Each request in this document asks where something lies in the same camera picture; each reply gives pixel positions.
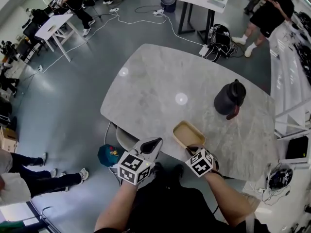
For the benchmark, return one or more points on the black office chair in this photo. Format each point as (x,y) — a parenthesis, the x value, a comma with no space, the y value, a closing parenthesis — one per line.
(23,48)
(31,33)

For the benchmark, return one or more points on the person's left black shoe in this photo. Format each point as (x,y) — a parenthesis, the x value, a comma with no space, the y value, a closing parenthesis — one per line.
(157,169)

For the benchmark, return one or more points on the person's black shoe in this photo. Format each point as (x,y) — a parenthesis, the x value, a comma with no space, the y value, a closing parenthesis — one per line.
(157,169)
(178,170)

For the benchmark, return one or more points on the grey marble table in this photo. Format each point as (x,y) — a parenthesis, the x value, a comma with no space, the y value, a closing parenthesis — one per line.
(158,81)

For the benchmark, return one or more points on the grey chair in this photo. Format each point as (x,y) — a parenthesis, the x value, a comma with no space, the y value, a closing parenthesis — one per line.
(124,139)

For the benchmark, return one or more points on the colourful crumpled rubbish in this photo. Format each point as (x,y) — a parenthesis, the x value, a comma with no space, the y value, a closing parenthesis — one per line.
(113,152)

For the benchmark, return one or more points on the pile of black gear bags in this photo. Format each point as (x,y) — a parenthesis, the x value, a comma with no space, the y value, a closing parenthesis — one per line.
(305,57)

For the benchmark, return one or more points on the beige plastic tray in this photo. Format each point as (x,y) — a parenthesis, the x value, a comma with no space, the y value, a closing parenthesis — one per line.
(187,132)

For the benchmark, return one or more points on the teal bin with toys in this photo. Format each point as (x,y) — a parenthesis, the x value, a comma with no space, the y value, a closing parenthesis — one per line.
(104,154)

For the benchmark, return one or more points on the small dark object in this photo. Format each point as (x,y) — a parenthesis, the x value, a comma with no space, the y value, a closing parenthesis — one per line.
(52,28)

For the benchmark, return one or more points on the clear water bottle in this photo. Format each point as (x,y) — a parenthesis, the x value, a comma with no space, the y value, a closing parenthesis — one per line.
(211,33)

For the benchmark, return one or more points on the person's right black shoe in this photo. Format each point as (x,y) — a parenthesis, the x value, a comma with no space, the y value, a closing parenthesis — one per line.
(178,170)

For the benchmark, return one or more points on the white metal shelving rack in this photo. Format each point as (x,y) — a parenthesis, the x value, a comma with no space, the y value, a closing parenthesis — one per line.
(284,57)

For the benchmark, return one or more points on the person's left forearm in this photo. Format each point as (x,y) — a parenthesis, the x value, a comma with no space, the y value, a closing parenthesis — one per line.
(114,203)

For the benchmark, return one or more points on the white floor socket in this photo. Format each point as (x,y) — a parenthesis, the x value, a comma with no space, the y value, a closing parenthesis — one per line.
(40,68)

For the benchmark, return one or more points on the black jug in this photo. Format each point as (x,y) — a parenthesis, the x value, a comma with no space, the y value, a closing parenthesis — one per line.
(228,101)

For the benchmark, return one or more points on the person's black shirt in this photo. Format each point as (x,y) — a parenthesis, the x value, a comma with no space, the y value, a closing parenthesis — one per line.
(175,207)

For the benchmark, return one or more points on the brown cardboard box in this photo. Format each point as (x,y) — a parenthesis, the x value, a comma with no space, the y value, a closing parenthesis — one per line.
(8,143)

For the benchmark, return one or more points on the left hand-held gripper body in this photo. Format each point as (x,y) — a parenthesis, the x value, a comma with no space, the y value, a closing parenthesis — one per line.
(133,169)

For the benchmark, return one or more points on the person's right forearm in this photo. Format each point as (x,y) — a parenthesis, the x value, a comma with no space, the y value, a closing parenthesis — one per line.
(228,195)

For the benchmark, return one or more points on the white trestle table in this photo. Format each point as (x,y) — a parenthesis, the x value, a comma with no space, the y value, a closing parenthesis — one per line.
(53,23)

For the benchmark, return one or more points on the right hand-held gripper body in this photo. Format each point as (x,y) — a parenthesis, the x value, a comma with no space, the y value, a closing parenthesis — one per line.
(201,164)

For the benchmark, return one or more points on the white tray with green plant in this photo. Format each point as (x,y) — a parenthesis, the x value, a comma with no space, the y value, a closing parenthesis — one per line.
(217,0)

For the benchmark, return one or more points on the black backpack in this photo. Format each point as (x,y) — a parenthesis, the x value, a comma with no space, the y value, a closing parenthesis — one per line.
(221,42)

